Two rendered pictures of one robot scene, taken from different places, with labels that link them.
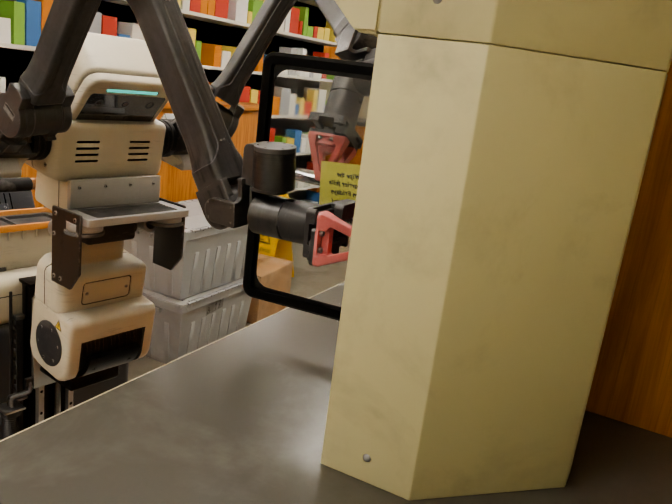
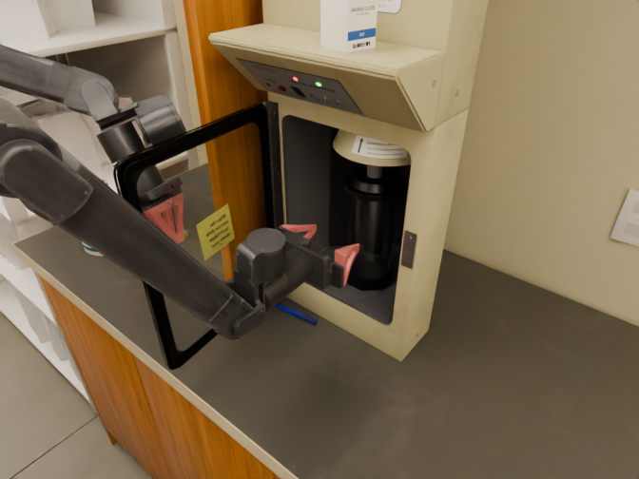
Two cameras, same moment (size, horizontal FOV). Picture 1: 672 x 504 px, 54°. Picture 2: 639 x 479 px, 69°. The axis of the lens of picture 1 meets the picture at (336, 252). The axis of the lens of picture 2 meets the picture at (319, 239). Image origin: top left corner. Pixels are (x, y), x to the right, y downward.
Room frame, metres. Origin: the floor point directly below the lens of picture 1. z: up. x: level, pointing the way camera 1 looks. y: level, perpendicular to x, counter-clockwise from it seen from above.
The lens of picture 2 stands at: (0.68, 0.62, 1.64)
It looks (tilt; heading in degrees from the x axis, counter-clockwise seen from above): 34 degrees down; 283
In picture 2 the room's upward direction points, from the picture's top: straight up
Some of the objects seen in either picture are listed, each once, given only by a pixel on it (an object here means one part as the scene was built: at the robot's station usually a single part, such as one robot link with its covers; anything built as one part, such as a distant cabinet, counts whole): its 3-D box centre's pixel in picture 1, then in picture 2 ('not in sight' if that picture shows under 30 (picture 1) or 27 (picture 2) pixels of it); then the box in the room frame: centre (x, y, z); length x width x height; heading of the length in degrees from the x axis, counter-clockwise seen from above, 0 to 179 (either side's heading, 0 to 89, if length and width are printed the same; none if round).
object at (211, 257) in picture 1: (192, 246); not in sight; (3.04, 0.68, 0.49); 0.60 x 0.42 x 0.33; 154
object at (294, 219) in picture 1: (311, 224); (293, 269); (0.86, 0.04, 1.17); 0.10 x 0.07 x 0.07; 154
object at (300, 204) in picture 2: not in sight; (376, 198); (0.75, -0.19, 1.19); 0.26 x 0.24 x 0.35; 154
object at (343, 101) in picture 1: (339, 195); (216, 238); (1.01, 0.01, 1.19); 0.30 x 0.01 x 0.40; 69
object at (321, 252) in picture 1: (347, 239); (336, 256); (0.80, -0.01, 1.17); 0.09 x 0.07 x 0.07; 64
